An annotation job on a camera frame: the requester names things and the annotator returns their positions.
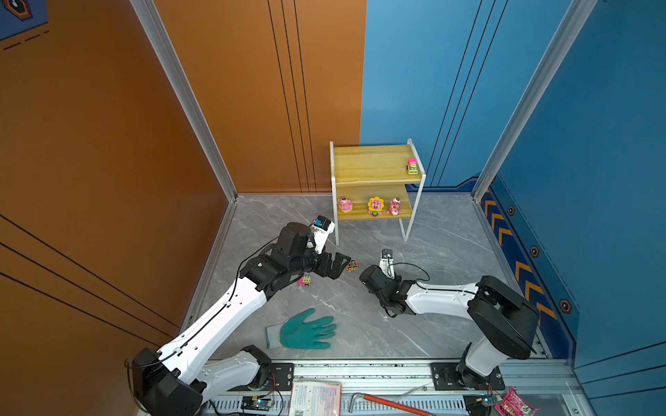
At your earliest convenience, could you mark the orange toy car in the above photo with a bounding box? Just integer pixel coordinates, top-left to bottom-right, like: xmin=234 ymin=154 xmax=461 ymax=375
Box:
xmin=345 ymin=260 xmax=358 ymax=272

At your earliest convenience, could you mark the pink bear toy yellow base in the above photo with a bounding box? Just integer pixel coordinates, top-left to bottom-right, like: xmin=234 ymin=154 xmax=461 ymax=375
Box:
xmin=338 ymin=197 xmax=354 ymax=213

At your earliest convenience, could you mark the pink yellow flower toy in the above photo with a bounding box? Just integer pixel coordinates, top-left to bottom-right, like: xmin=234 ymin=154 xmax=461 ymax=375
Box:
xmin=368 ymin=197 xmax=384 ymax=217

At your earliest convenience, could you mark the pink strawberry bear toy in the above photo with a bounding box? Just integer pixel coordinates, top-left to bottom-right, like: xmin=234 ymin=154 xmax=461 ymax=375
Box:
xmin=387 ymin=198 xmax=402 ymax=217

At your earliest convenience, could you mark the yellow wooden two-tier shelf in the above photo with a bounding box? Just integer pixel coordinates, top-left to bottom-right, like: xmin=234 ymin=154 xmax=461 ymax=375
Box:
xmin=330 ymin=140 xmax=427 ymax=241

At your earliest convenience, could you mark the pink green toy vehicle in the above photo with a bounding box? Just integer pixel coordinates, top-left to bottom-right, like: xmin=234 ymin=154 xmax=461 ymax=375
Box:
xmin=406 ymin=159 xmax=420 ymax=175

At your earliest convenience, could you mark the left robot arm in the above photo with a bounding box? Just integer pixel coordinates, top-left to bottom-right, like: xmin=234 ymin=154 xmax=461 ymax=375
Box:
xmin=125 ymin=216 xmax=351 ymax=415

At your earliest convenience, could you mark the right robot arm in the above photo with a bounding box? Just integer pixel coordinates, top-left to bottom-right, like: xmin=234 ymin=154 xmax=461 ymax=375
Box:
xmin=360 ymin=265 xmax=539 ymax=392

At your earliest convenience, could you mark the pink green toy car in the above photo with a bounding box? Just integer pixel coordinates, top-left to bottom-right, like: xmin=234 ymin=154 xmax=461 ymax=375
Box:
xmin=298 ymin=275 xmax=311 ymax=286

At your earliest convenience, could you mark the green rubber work glove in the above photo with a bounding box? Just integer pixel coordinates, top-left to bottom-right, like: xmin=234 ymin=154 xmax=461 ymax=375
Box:
xmin=265 ymin=308 xmax=336 ymax=350

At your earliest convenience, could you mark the plastic bag with papers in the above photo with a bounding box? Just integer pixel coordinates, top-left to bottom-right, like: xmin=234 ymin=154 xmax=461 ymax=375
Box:
xmin=288 ymin=380 xmax=343 ymax=416

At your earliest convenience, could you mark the green circuit board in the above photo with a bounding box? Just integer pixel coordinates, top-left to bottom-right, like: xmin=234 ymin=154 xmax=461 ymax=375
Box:
xmin=240 ymin=396 xmax=275 ymax=412

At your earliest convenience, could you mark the small board right edge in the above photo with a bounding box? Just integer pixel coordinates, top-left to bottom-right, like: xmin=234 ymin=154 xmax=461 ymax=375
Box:
xmin=463 ymin=395 xmax=494 ymax=416

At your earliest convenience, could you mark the pink snack packet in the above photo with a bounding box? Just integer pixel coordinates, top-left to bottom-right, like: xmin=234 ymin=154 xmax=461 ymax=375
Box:
xmin=494 ymin=387 xmax=537 ymax=416

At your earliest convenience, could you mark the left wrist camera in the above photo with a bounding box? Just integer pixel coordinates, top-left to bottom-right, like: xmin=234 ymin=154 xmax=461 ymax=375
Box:
xmin=310 ymin=215 xmax=336 ymax=254

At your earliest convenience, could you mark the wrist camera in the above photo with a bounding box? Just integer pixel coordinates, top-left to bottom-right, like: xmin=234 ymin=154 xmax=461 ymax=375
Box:
xmin=379 ymin=249 xmax=395 ymax=279
xmin=310 ymin=215 xmax=336 ymax=254

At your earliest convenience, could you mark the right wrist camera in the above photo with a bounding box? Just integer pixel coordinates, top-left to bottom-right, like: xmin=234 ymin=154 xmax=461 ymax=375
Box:
xmin=379 ymin=249 xmax=395 ymax=279

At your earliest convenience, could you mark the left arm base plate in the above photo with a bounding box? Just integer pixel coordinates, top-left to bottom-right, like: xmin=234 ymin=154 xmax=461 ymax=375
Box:
xmin=231 ymin=362 xmax=295 ymax=392

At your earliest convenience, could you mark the red handled hex wrench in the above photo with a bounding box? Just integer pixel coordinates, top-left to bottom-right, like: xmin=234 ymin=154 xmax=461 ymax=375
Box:
xmin=348 ymin=393 xmax=432 ymax=416

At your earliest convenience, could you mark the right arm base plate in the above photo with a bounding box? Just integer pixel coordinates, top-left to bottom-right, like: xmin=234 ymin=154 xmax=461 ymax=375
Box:
xmin=429 ymin=362 xmax=506 ymax=392

